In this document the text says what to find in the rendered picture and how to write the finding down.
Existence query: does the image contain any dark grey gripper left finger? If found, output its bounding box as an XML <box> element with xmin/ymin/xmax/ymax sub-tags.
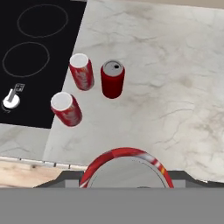
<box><xmin>33</xmin><ymin>171</ymin><xmax>86</xmax><ymax>189</ymax></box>

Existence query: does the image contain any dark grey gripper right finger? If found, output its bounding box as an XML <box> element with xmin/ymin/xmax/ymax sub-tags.
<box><xmin>168</xmin><ymin>171</ymin><xmax>208</xmax><ymax>189</ymax></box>

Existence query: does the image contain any red soda can striped rim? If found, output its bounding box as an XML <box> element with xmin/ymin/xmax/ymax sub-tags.
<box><xmin>79</xmin><ymin>147</ymin><xmax>175</xmax><ymax>189</ymax></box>

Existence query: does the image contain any dark red soda can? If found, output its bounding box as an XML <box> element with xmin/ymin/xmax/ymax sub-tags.
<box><xmin>100</xmin><ymin>59</ymin><xmax>126</xmax><ymax>100</ymax></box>

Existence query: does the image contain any red soda can white top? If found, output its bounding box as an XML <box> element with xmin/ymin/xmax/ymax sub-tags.
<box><xmin>50</xmin><ymin>91</ymin><xmax>83</xmax><ymax>128</ymax></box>
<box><xmin>68</xmin><ymin>52</ymin><xmax>95</xmax><ymax>92</ymax></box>

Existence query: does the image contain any white hob knob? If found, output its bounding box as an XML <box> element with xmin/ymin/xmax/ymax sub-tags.
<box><xmin>2</xmin><ymin>83</ymin><xmax>26</xmax><ymax>110</ymax></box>

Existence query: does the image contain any black hob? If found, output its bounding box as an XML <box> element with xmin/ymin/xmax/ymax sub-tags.
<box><xmin>0</xmin><ymin>0</ymin><xmax>88</xmax><ymax>130</ymax></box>

